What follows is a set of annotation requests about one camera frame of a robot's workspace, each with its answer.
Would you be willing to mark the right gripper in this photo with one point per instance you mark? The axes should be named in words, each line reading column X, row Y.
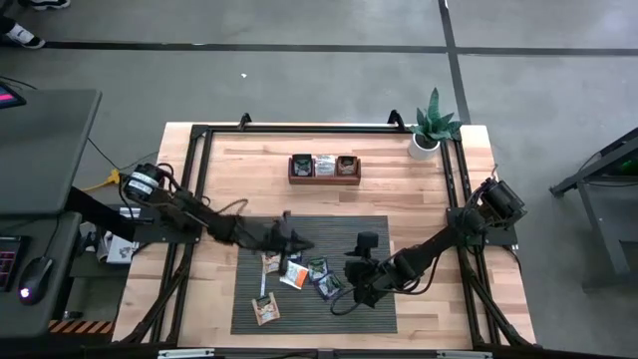
column 369, row 276

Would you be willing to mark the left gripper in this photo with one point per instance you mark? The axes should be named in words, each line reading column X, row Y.
column 271, row 238

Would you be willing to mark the dark foil tea bag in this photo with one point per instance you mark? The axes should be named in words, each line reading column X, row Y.
column 302, row 166
column 317, row 269
column 295, row 258
column 329, row 286

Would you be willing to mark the white orange tea bag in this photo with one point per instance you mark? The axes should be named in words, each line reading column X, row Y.
column 325, row 166
column 295, row 275

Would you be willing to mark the tan vanilla cinnamon tea bag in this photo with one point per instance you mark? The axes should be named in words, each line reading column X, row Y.
column 271, row 263
column 347, row 166
column 265, row 309

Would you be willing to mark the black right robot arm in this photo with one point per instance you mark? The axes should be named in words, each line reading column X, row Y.
column 433, row 244

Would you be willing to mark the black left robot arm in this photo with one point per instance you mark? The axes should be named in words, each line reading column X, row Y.
column 189, row 214

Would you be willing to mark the grey woven table mat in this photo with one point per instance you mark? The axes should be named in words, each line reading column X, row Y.
column 369, row 324

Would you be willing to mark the white table mat label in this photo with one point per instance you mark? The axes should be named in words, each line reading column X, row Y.
column 262, row 285

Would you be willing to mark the wooden three-compartment tray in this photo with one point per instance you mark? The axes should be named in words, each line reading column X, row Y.
column 324, row 182

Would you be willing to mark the snake plant in white pot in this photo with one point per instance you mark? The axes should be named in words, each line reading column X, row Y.
column 423, row 149

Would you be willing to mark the white box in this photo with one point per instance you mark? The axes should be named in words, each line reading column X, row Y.
column 119, row 254

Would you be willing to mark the yellow power plug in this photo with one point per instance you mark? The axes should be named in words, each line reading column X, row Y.
column 112, row 179

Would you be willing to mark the orange black hazard strip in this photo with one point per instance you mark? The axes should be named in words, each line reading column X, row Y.
column 80, row 327

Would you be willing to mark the black metal stand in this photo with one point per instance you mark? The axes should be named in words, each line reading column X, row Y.
column 598, row 214

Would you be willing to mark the black computer mouse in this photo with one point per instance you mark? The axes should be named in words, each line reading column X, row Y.
column 36, row 279

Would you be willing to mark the backlit keyboard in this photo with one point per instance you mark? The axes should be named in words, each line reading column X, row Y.
column 9, row 264

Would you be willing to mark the dark grey desk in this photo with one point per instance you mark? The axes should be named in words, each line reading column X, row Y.
column 10, row 319

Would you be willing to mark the monitor with pink screen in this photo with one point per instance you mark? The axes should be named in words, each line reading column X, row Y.
column 10, row 97

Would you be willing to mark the person's shoe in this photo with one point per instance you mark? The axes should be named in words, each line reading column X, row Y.
column 22, row 36
column 47, row 4

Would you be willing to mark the silver frame bracket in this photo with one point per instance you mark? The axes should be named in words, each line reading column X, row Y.
column 184, row 354
column 463, row 355

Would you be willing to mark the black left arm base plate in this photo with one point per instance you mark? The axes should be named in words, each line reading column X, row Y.
column 164, row 238

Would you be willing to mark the black frame bracket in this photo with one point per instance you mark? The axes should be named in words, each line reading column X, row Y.
column 396, row 114
column 244, row 117

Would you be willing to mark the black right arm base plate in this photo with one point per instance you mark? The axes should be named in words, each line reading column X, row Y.
column 503, row 238

